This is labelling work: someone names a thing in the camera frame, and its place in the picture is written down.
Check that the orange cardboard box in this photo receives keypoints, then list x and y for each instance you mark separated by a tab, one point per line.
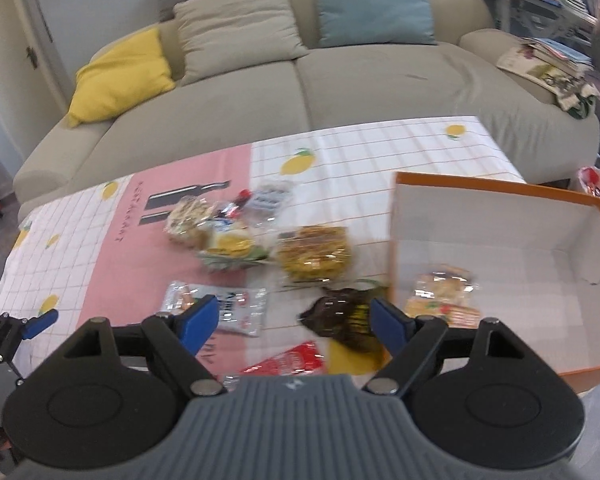
505	260

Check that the rice cracker packet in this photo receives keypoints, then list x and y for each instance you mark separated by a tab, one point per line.
445	290

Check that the red snack packet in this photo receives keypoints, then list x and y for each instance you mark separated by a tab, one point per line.
290	360

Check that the yellow green snack packet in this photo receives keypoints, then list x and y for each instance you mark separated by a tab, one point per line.
230	247

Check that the puffed rice cake packet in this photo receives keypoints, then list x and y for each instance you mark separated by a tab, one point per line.
190	215

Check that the blue pillow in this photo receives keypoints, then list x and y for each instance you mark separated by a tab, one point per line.
370	5

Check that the dark yellow-print snack packet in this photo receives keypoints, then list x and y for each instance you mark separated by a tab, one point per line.
335	315

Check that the yellow pillow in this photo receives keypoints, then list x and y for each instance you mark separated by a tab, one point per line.
115	80

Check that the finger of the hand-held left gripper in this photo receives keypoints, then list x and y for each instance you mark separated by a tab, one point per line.
39	322

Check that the green white cloth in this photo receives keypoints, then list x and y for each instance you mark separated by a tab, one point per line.
577	100

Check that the pile of magazines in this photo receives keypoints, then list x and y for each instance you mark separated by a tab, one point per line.
540	60

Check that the beige pillow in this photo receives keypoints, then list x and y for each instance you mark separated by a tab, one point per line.
235	30

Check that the yellow cookie packet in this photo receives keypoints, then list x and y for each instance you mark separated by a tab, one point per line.
312	255

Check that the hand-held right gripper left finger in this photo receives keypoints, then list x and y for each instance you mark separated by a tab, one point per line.
200	322

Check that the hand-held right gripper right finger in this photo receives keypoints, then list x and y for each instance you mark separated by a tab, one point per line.
389	325

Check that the beige fabric sofa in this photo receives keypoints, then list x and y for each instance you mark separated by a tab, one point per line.
380	85

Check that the pink red bag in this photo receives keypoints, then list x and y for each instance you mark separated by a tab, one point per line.
595	182

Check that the clear packet of white candies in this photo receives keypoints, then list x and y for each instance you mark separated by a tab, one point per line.
270	197

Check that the silver white snack packet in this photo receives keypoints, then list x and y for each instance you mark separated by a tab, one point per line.
240	310

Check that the small red-capped bottle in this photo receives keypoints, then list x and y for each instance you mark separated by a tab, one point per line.
240	200

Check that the pink white lemon-print tablecloth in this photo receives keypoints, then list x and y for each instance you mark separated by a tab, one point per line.
105	240

